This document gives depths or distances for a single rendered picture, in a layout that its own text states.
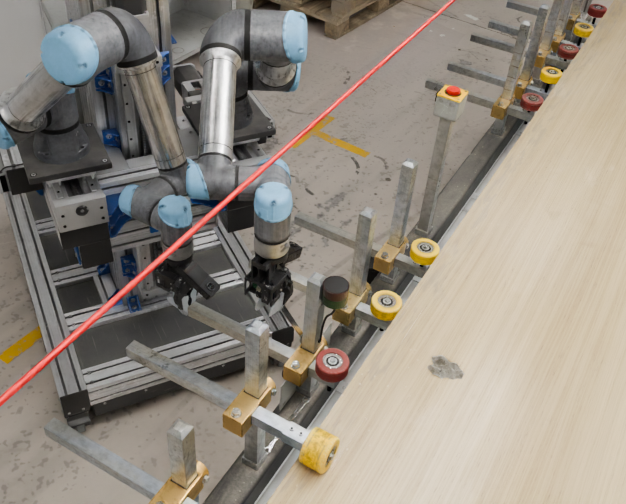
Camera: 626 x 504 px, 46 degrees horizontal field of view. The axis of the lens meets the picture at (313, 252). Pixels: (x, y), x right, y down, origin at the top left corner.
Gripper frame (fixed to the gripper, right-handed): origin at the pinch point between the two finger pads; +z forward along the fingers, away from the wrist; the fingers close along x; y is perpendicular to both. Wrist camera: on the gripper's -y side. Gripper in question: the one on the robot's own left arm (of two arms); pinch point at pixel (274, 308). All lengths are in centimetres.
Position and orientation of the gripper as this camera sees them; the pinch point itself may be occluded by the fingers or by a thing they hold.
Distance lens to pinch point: 174.0
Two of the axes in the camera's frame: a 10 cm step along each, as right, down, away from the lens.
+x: 8.7, 3.7, -3.3
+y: -5.0, 5.5, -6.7
